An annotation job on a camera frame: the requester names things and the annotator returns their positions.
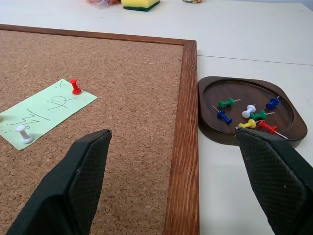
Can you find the blue push pin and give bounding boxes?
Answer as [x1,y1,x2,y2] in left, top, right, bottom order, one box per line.
[266,95,281,110]
[212,105,233,125]

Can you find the white push pin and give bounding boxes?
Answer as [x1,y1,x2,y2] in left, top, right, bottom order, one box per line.
[15,125,34,144]
[242,103,257,118]

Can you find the wood-framed cork board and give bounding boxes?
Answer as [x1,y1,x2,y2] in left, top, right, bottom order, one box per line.
[0,23,201,235]

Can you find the clear bag of snacks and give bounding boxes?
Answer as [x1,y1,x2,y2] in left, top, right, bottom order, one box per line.
[86,0,122,9]

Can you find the yellow push pin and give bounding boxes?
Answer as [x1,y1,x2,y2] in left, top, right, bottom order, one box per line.
[238,118,264,130]

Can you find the dark wooden tray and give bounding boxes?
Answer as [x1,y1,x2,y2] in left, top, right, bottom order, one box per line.
[197,76,308,149]

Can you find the red push pin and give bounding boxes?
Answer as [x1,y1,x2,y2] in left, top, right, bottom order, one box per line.
[258,119,289,140]
[69,78,82,95]

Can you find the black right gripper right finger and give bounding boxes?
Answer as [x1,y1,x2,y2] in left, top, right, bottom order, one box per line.
[234,127,313,235]

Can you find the light green paper note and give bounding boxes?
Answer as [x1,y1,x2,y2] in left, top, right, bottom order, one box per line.
[0,78,98,151]

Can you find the green push pin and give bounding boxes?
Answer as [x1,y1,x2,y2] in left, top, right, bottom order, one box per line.
[218,97,242,109]
[249,110,275,121]

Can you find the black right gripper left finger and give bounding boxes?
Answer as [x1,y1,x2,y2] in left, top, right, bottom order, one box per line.
[5,128,112,235]

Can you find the yellow green sponge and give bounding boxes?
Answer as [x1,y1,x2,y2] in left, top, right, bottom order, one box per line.
[121,0,161,12]

